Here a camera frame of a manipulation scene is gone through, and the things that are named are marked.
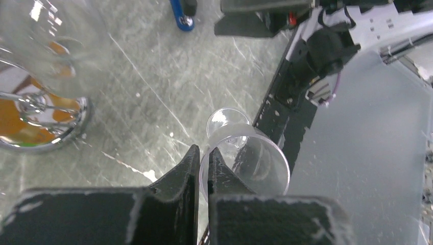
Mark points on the chrome wine glass rack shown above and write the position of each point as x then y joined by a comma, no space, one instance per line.
33,119

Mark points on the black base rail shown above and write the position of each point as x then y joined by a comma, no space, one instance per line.
293,130

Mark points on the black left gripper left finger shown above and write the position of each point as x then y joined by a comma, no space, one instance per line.
165,212

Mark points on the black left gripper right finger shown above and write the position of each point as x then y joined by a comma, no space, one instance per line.
238,216

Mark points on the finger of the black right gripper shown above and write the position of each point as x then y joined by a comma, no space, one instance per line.
246,6
251,25

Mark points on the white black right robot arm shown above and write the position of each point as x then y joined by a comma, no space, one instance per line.
331,33

